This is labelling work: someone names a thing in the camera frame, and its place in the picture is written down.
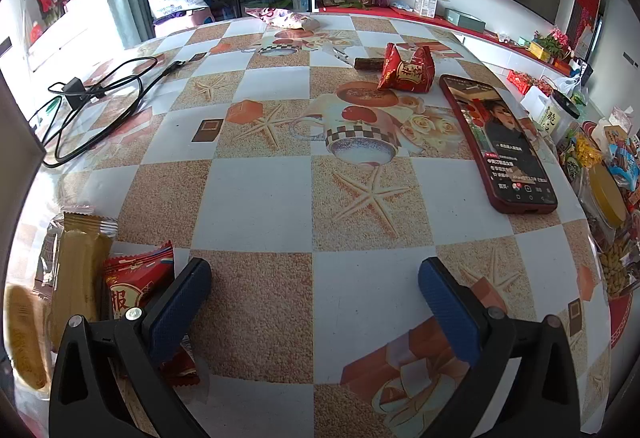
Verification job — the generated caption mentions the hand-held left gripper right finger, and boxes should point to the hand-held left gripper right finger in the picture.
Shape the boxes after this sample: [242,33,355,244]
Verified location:
[417,257,582,438]

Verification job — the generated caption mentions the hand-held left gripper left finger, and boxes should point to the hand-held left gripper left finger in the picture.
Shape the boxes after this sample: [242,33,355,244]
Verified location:
[48,258,213,438]

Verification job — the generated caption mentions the red snack packet gold label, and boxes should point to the red snack packet gold label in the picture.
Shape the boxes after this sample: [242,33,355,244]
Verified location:
[102,240,201,386]

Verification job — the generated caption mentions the red snack packet pale characters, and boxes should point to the red snack packet pale characters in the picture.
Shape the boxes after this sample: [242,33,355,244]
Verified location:
[377,42,437,94]

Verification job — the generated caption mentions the heap of peanuts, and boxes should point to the heap of peanuts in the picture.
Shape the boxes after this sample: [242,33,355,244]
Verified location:
[597,238,640,301]

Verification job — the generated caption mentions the smartphone with red case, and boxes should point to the smartphone with red case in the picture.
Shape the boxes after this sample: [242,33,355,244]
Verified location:
[439,74,559,215]

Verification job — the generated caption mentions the round yellow lid container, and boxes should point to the round yellow lid container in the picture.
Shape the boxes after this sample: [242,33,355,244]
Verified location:
[585,163,631,231]

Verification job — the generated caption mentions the pile of mixed snack packets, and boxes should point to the pile of mixed snack packets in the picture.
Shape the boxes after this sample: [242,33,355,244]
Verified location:
[557,118,640,189]

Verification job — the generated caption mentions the jar with black lid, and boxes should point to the jar with black lid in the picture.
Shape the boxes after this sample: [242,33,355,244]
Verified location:
[537,92,581,139]

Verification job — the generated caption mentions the black power adapter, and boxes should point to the black power adapter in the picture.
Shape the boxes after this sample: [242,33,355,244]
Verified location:
[47,76,108,111]

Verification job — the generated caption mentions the red flower plant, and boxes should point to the red flower plant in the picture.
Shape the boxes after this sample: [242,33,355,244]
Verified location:
[532,28,573,61]

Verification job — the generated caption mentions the flat green box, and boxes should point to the flat green box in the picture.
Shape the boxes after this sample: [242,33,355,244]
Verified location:
[444,8,487,32]

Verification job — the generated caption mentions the red ledge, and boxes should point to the red ledge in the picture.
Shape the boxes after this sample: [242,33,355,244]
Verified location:
[317,6,581,78]

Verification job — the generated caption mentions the pink patterned shiny packet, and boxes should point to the pink patterned shiny packet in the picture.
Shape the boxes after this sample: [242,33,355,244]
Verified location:
[245,6,321,32]

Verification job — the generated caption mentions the black cable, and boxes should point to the black cable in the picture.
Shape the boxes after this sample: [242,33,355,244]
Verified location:
[41,56,187,169]

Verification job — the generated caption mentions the red wall banner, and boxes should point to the red wall banner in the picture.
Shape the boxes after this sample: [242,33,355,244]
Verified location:
[575,0,606,63]

